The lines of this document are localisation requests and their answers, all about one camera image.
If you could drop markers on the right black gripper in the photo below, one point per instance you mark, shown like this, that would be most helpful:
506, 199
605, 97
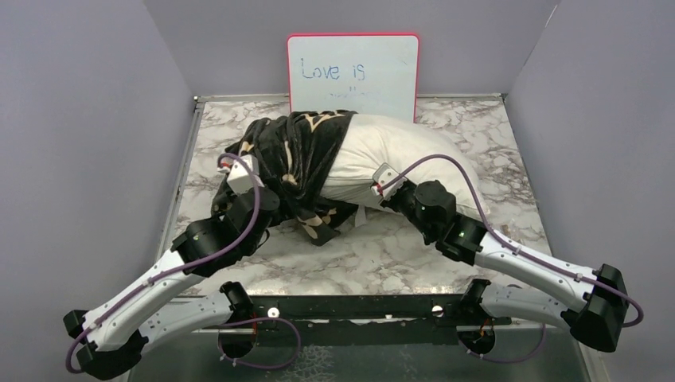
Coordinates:
392, 200

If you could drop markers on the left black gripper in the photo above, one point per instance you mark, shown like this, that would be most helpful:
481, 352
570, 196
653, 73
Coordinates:
243, 192

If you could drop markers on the white pillow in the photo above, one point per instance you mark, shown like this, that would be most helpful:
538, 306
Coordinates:
374, 140

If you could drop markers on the black floral plush pillowcase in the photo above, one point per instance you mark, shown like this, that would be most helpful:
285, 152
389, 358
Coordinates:
295, 153

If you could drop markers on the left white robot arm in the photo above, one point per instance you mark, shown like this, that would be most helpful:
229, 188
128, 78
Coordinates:
112, 338

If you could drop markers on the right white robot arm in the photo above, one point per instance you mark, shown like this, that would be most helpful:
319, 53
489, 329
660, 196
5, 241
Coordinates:
590, 303

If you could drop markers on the pink framed whiteboard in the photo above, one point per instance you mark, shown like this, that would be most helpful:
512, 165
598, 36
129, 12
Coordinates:
370, 73

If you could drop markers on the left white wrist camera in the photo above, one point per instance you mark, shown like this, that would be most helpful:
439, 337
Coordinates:
243, 175

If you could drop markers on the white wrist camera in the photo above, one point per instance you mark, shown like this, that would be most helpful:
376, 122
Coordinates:
386, 182
243, 175

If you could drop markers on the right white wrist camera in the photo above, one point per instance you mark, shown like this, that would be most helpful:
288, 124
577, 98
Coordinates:
386, 182

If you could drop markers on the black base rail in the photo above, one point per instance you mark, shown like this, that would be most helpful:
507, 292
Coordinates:
345, 320

